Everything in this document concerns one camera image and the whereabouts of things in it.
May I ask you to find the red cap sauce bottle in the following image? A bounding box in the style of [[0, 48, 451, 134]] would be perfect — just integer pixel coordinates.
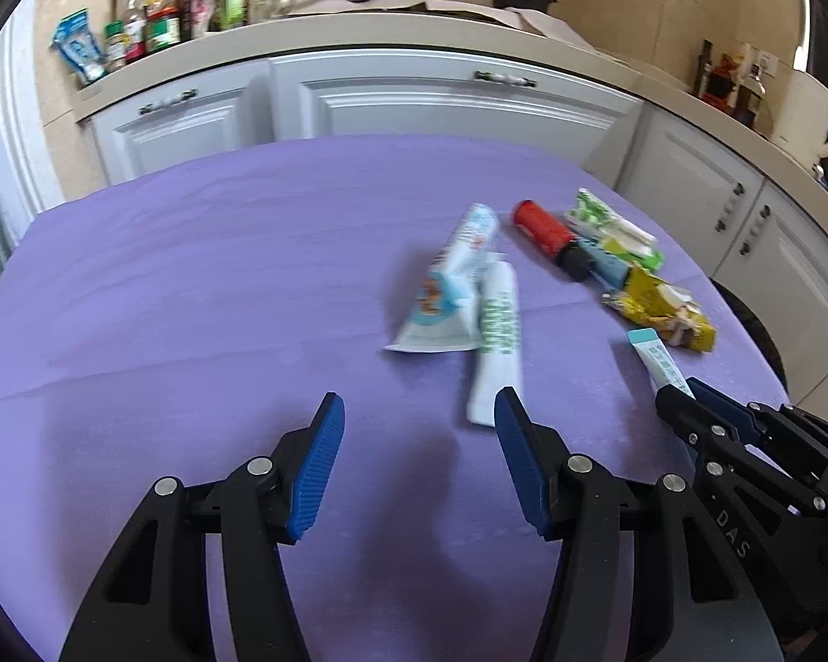
[[120, 0, 149, 63]]

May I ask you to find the blue packet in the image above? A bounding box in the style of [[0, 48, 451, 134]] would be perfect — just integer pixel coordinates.
[[51, 8, 108, 84]]

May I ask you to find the dark soy sauce bottle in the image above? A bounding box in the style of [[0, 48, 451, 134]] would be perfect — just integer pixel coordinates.
[[735, 62, 767, 129]]

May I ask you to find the pink label bottle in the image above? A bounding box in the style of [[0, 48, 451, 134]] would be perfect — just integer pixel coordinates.
[[189, 0, 222, 35]]

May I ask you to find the red black bottle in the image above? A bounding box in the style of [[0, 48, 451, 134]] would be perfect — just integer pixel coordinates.
[[512, 200, 592, 281]]

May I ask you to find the wide white drawer front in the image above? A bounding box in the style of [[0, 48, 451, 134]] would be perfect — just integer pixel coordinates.
[[269, 48, 646, 173]]

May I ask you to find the dark olive oil bottle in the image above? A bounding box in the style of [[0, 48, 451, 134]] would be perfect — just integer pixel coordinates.
[[693, 40, 713, 99]]

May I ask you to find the red label bottle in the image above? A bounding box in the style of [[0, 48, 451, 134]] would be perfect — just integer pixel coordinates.
[[707, 48, 742, 108]]

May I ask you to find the teal cap tube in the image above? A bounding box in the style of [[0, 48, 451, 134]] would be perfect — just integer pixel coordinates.
[[627, 329, 696, 401]]

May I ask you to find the white electric kettle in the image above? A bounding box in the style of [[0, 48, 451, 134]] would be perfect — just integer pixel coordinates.
[[773, 69, 828, 159]]

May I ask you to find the white door frame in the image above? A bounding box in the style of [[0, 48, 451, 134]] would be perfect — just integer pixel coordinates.
[[0, 0, 66, 222]]

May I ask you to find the white paper sheet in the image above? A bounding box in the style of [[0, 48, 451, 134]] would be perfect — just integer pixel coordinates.
[[286, 0, 436, 15], [424, 0, 650, 66]]

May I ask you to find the small green cap jar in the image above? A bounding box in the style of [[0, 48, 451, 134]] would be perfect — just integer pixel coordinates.
[[103, 20, 129, 73]]

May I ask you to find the white green print tube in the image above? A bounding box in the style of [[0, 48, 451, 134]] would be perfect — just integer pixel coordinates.
[[465, 258, 526, 426]]

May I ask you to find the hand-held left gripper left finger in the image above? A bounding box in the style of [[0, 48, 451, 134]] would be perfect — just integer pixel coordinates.
[[59, 392, 347, 662]]

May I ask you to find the green white wrapper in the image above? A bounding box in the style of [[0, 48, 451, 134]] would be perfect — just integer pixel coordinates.
[[564, 188, 665, 271]]

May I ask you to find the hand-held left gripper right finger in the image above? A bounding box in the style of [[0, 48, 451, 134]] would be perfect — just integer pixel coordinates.
[[493, 386, 786, 662]]

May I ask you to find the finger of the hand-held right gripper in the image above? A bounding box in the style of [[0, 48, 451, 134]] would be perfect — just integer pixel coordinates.
[[685, 376, 828, 474], [654, 388, 828, 499]]

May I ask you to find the black trash bin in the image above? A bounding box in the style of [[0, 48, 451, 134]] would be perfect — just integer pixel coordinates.
[[712, 281, 791, 394]]

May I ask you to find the beaded cabinet handle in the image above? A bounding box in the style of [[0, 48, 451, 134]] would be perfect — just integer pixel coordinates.
[[744, 205, 772, 255], [474, 71, 538, 89], [138, 89, 200, 115], [721, 183, 746, 228]]

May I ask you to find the yellow wrapper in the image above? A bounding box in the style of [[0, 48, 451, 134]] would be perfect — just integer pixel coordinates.
[[602, 268, 719, 350]]

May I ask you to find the white blue toothpaste tube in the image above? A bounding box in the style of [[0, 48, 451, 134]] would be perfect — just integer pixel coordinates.
[[384, 202, 501, 354]]

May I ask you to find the narrow white cabinet door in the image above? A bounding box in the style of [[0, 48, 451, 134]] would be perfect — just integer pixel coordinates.
[[86, 58, 277, 187]]

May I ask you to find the beige stone countertop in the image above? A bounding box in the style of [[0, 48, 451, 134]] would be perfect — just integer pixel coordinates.
[[72, 10, 828, 249]]

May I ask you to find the purple tablecloth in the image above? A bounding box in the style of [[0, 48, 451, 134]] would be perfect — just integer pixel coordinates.
[[0, 134, 791, 662]]

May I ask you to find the small blue tube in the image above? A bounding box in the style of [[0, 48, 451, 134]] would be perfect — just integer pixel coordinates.
[[571, 234, 629, 289]]

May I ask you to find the green label jar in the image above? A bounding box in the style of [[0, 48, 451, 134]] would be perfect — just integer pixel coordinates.
[[145, 7, 182, 55]]

